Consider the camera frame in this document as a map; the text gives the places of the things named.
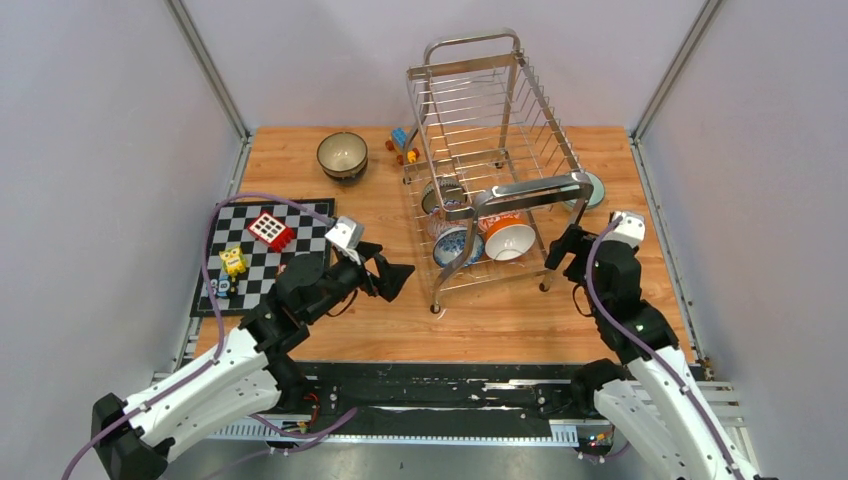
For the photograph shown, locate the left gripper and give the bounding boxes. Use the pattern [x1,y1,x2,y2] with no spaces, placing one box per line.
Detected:
[305,241,414,324]

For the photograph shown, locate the large ribbed celadon bowl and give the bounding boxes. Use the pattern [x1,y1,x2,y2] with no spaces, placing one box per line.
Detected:
[563,172,606,211]

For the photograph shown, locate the blue floral bowl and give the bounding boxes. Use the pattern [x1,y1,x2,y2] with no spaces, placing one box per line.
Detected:
[432,226,484,267]

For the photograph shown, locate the steel two-tier dish rack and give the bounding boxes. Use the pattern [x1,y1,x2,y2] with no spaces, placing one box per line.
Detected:
[403,27,593,314]

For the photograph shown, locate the brown speckled bowl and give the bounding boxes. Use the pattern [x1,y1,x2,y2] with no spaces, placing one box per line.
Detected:
[316,132,368,173]

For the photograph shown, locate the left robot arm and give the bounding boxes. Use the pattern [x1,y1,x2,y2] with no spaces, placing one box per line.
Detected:
[92,242,415,479]

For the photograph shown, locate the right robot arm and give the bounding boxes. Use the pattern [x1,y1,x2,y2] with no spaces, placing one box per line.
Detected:
[545,217,761,479]

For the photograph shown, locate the orange floral white bowl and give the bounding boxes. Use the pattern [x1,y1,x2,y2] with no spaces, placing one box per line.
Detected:
[478,211,521,233]

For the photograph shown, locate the orange geometric pattern bowl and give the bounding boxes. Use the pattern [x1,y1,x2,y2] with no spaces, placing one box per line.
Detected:
[426,206,467,241]

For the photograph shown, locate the orange bowl white inside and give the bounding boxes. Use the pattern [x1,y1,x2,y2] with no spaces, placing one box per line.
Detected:
[484,217,536,261]

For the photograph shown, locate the dark patterned bowl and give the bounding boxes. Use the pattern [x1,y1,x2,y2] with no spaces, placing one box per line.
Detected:
[420,177,467,214]

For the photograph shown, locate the red toy brick block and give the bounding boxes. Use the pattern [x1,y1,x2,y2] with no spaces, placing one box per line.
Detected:
[247,211,296,253]

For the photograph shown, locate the toy brick car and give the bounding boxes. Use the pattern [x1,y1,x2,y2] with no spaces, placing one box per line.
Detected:
[385,128,420,165]

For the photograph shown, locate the black white chessboard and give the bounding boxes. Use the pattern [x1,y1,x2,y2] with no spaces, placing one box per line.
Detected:
[206,201,332,316]

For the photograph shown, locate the yellow owl toy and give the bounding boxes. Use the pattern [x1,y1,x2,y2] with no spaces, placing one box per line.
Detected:
[218,245,248,278]

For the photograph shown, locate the blue owl toy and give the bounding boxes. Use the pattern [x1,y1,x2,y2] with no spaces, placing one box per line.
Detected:
[211,276,237,298]

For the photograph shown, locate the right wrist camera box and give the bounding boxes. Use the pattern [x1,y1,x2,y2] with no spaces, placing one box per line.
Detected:
[605,211,646,249]

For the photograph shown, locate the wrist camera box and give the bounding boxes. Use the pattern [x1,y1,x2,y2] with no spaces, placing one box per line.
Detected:
[324,216,365,265]
[605,211,646,249]

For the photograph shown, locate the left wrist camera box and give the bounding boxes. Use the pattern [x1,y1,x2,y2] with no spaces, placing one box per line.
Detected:
[324,216,365,265]

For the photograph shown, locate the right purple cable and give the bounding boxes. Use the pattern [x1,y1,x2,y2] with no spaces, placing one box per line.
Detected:
[585,215,747,480]

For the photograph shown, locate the purple cable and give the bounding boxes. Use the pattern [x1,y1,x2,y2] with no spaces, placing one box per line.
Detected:
[585,215,747,480]
[60,192,359,480]

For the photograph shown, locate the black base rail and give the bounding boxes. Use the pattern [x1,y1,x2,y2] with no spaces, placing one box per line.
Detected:
[264,360,710,452]

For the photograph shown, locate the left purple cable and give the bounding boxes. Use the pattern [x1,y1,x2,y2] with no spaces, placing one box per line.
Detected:
[60,192,359,480]

